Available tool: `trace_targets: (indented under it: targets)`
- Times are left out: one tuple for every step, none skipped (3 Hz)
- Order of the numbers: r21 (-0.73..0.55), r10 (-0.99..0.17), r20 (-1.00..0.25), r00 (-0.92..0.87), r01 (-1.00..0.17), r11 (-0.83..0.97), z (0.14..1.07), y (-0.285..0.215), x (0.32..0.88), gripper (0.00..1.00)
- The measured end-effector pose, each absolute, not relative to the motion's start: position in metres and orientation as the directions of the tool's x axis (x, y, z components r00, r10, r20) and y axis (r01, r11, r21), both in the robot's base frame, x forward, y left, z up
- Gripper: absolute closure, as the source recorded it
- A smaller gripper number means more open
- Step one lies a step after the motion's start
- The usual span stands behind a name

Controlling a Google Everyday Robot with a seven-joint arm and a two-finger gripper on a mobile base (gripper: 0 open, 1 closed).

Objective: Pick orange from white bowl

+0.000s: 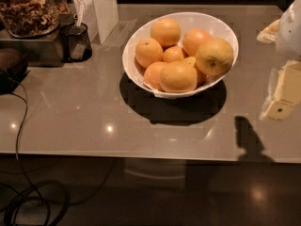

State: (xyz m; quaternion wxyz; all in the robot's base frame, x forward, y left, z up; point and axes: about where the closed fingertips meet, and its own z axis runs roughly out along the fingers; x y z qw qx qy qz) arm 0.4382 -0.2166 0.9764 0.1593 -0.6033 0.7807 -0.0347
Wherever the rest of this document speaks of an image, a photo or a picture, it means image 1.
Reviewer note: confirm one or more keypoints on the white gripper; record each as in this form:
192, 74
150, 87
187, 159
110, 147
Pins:
290, 32

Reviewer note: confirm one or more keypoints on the large yellowish orange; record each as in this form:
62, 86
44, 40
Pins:
214, 56

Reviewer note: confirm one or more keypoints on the half hidden middle orange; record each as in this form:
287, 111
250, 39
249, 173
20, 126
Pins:
191, 60

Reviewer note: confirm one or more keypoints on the back right orange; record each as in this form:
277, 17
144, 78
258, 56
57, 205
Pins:
193, 39

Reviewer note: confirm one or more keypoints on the front large orange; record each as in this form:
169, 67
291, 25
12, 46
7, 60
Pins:
178, 77

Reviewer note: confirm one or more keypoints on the small centre orange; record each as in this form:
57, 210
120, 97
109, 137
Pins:
174, 53

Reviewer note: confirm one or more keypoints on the top back orange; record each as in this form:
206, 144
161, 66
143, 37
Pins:
166, 31

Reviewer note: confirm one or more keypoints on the front left orange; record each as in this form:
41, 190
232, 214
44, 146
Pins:
152, 75

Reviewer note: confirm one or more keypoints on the white upright panel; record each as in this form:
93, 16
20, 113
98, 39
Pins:
101, 17

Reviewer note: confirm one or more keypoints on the black mesh cup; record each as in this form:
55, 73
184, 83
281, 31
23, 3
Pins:
76, 43

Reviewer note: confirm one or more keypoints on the white utensil in cup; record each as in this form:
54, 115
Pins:
80, 12

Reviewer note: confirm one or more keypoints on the glass jar of nuts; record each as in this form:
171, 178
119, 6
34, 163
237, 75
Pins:
29, 18

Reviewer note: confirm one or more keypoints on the dark device at left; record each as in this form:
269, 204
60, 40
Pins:
13, 66

